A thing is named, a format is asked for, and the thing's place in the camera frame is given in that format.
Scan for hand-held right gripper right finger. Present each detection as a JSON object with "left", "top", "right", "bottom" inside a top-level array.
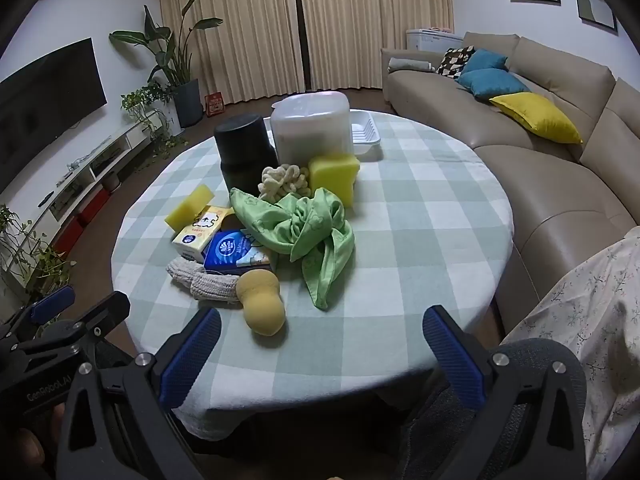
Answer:
[{"left": 422, "top": 304, "right": 588, "bottom": 480}]

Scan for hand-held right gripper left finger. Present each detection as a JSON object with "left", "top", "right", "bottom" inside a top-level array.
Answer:
[{"left": 55, "top": 306, "right": 223, "bottom": 480}]

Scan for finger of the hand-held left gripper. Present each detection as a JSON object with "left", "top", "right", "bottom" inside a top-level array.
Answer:
[
  {"left": 0, "top": 285, "right": 77, "bottom": 346},
  {"left": 30, "top": 291, "right": 132, "bottom": 361}
]

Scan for grey knitted cloth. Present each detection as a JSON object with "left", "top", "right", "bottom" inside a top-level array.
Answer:
[{"left": 166, "top": 257, "right": 243, "bottom": 305}]

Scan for tan gourd-shaped sponge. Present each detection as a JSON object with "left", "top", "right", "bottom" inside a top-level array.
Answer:
[{"left": 235, "top": 269, "right": 287, "bottom": 337}]

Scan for blue tissue pack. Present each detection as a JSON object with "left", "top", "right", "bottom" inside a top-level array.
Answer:
[{"left": 202, "top": 229, "right": 273, "bottom": 276}]

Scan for yellow tissue pack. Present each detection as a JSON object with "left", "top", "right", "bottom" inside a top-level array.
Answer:
[{"left": 171, "top": 205, "right": 236, "bottom": 263}]

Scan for small yellow sponge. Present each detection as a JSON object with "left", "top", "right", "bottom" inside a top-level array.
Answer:
[{"left": 164, "top": 184, "right": 216, "bottom": 231}]

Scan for green cloth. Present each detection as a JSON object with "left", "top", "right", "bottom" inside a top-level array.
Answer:
[{"left": 229, "top": 186, "right": 356, "bottom": 310}]

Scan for cream chenille scrubber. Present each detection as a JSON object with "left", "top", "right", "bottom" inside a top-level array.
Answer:
[{"left": 257, "top": 164, "right": 312, "bottom": 203}]

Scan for large yellow sponge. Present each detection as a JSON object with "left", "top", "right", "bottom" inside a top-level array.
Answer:
[{"left": 307, "top": 154, "right": 362, "bottom": 208}]

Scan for white plastic tray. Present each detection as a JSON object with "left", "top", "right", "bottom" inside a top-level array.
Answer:
[{"left": 347, "top": 109, "right": 383, "bottom": 161}]

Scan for person's left hand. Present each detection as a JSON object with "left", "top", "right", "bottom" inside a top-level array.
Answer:
[{"left": 12, "top": 402, "right": 68, "bottom": 471}]

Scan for leafy vine plant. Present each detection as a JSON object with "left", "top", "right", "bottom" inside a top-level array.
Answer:
[{"left": 0, "top": 205, "right": 76, "bottom": 301}]

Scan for red storage box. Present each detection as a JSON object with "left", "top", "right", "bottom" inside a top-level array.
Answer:
[
  {"left": 52, "top": 217, "right": 83, "bottom": 256},
  {"left": 77, "top": 189, "right": 111, "bottom": 226}
]

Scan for white television cabinet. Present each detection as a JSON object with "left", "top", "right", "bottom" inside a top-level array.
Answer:
[{"left": 0, "top": 120, "right": 166, "bottom": 271}]

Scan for floral blanket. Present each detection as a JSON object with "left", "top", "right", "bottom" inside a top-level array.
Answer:
[{"left": 500, "top": 225, "right": 640, "bottom": 480}]

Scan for beige leather sofa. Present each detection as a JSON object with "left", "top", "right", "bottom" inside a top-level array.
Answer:
[{"left": 380, "top": 31, "right": 640, "bottom": 331}]

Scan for trailing plant in white pot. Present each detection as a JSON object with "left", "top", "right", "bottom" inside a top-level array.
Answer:
[{"left": 120, "top": 82, "right": 191, "bottom": 161}]

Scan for black cylindrical container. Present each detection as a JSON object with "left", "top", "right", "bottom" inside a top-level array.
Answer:
[{"left": 214, "top": 113, "right": 281, "bottom": 206}]

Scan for tall plant in dark pot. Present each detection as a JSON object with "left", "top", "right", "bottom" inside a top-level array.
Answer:
[{"left": 109, "top": 0, "right": 224, "bottom": 129}]

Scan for yellow cushion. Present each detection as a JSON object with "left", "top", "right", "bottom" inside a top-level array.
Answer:
[{"left": 488, "top": 92, "right": 584, "bottom": 145}]

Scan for translucent white plastic container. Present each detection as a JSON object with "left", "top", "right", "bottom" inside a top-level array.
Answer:
[{"left": 270, "top": 91, "right": 355, "bottom": 171}]

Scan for teal cushion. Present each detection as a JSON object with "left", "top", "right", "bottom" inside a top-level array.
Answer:
[
  {"left": 459, "top": 49, "right": 510, "bottom": 73},
  {"left": 456, "top": 67, "right": 531, "bottom": 101}
]

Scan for grey folded blanket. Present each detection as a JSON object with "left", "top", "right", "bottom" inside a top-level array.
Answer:
[{"left": 388, "top": 57, "right": 436, "bottom": 73}]

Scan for brown patterned cushion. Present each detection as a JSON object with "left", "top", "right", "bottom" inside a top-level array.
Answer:
[{"left": 436, "top": 46, "right": 477, "bottom": 80}]

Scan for beige curtain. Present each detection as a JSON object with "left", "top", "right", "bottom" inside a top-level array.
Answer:
[
  {"left": 157, "top": 0, "right": 306, "bottom": 106},
  {"left": 296, "top": 0, "right": 456, "bottom": 93}
]

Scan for green abstract framed picture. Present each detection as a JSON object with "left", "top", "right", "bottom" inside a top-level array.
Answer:
[{"left": 570, "top": 0, "right": 618, "bottom": 33}]

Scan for black wall television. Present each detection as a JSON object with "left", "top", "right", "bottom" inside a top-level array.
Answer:
[{"left": 0, "top": 37, "right": 108, "bottom": 191}]

